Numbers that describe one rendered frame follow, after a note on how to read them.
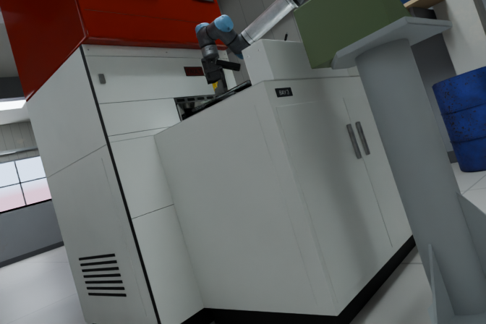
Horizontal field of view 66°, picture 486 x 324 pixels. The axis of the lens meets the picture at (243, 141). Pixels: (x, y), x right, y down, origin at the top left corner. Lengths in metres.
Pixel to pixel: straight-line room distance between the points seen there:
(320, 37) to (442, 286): 0.80
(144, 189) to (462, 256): 1.09
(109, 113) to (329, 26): 0.87
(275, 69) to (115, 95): 0.68
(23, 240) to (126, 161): 9.19
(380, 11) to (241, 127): 0.53
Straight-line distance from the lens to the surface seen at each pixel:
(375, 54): 1.16
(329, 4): 1.22
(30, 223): 10.67
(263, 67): 1.23
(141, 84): 1.66
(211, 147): 1.34
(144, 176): 1.53
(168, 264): 1.55
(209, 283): 1.57
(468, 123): 3.38
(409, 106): 1.15
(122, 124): 1.55
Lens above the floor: 0.59
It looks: 4 degrees up
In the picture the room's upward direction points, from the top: 17 degrees counter-clockwise
